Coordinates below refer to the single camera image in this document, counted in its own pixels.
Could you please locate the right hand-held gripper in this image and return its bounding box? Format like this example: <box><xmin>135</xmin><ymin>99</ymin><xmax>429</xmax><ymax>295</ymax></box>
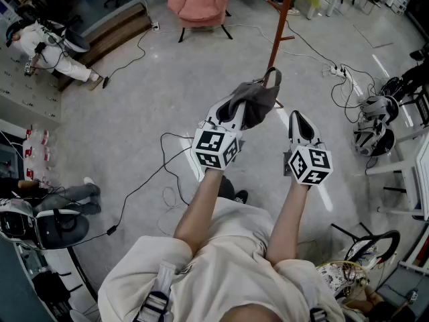
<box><xmin>283</xmin><ymin>109</ymin><xmax>334</xmax><ymax>186</ymax></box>

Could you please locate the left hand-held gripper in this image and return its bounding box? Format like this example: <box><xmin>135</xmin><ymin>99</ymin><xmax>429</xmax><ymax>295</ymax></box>
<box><xmin>190</xmin><ymin>96</ymin><xmax>249</xmax><ymax>172</ymax></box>

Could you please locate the grey baseball cap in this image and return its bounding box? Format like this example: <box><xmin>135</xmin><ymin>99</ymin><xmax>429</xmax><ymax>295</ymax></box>
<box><xmin>223</xmin><ymin>67</ymin><xmax>282</xmax><ymax>130</ymax></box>

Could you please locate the brown wooden coat stand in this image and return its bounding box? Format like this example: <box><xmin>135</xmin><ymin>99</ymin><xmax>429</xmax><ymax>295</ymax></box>
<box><xmin>266</xmin><ymin>0</ymin><xmax>296</xmax><ymax>109</ymax></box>

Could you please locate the person's left forearm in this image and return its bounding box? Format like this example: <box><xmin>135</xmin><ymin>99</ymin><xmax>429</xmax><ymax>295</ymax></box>
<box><xmin>173</xmin><ymin>167</ymin><xmax>225</xmax><ymax>258</ymax></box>

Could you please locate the person's right forearm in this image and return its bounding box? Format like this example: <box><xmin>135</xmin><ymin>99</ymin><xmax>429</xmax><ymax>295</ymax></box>
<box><xmin>264</xmin><ymin>178</ymin><xmax>311</xmax><ymax>268</ymax></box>

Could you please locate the white power strip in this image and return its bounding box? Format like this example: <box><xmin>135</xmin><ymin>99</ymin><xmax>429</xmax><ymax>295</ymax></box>
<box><xmin>330</xmin><ymin>64</ymin><xmax>353</xmax><ymax>80</ymax></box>

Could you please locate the person's left black shoe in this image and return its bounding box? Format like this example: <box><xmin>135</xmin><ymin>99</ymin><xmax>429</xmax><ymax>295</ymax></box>
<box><xmin>217</xmin><ymin>176</ymin><xmax>236</xmax><ymax>201</ymax></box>

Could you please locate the white and black backpack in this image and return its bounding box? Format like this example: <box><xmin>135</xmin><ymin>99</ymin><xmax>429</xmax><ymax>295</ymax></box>
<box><xmin>360</xmin><ymin>95</ymin><xmax>400</xmax><ymax>125</ymax></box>
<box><xmin>43</xmin><ymin>25</ymin><xmax>91</xmax><ymax>53</ymax></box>
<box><xmin>0</xmin><ymin>198</ymin><xmax>90</xmax><ymax>250</ymax></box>
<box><xmin>351</xmin><ymin>121</ymin><xmax>396</xmax><ymax>157</ymax></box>

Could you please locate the pink armchair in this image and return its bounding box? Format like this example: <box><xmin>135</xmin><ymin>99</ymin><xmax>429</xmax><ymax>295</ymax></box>
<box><xmin>167</xmin><ymin>0</ymin><xmax>234</xmax><ymax>43</ymax></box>

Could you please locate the black mesh chair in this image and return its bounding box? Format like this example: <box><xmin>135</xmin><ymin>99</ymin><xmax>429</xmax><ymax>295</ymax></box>
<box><xmin>400</xmin><ymin>85</ymin><xmax>429</xmax><ymax>127</ymax></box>

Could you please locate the white panel board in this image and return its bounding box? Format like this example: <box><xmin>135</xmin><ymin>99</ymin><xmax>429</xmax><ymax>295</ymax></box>
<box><xmin>414</xmin><ymin>136</ymin><xmax>429</xmax><ymax>221</ymax></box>

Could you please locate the black tube chair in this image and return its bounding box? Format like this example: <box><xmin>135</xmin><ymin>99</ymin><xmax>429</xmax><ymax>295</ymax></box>
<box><xmin>331</xmin><ymin>221</ymin><xmax>402</xmax><ymax>274</ymax></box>

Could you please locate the wooden step platform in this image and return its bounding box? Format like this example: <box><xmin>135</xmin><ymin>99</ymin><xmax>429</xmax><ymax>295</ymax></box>
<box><xmin>56</xmin><ymin>1</ymin><xmax>154</xmax><ymax>92</ymax></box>

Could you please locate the person's beige clothing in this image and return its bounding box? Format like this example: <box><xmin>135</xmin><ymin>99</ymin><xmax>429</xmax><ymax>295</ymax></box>
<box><xmin>97</xmin><ymin>196</ymin><xmax>346</xmax><ymax>322</ymax></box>

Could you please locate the group of clear bottles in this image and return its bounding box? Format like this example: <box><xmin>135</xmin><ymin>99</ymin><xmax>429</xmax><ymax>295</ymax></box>
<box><xmin>22</xmin><ymin>125</ymin><xmax>58</xmax><ymax>182</ymax></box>

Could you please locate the person's head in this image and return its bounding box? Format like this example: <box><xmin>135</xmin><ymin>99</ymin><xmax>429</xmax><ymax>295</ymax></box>
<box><xmin>226</xmin><ymin>301</ymin><xmax>281</xmax><ymax>322</ymax></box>

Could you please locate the white drawer cabinet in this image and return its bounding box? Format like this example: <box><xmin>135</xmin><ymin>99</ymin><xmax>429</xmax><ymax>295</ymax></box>
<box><xmin>0</xmin><ymin>48</ymin><xmax>63</xmax><ymax>132</ymax></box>

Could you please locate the black cable tangle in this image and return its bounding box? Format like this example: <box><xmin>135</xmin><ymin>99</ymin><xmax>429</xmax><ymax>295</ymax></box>
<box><xmin>330</xmin><ymin>64</ymin><xmax>381</xmax><ymax>124</ymax></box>

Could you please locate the long white cable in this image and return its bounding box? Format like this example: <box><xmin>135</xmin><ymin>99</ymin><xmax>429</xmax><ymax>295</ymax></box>
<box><xmin>157</xmin><ymin>23</ymin><xmax>336</xmax><ymax>72</ymax></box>

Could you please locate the long black cable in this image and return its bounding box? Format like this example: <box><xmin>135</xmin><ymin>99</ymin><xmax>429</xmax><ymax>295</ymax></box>
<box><xmin>284</xmin><ymin>18</ymin><xmax>338</xmax><ymax>70</ymax></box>

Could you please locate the black cable bundle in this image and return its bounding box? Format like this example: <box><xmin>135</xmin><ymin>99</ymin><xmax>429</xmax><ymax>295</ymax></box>
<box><xmin>380</xmin><ymin>75</ymin><xmax>408</xmax><ymax>102</ymax></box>

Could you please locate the white frame table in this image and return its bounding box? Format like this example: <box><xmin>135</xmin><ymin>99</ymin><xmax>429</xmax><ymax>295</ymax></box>
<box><xmin>365</xmin><ymin>125</ymin><xmax>429</xmax><ymax>214</ymax></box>

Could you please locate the black cable with plug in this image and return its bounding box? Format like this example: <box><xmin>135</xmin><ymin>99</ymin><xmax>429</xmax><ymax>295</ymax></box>
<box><xmin>102</xmin><ymin>28</ymin><xmax>148</xmax><ymax>89</ymax></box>

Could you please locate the black cable with adapter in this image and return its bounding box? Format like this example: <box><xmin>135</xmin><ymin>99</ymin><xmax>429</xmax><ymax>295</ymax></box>
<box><xmin>107</xmin><ymin>131</ymin><xmax>202</xmax><ymax>237</ymax></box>

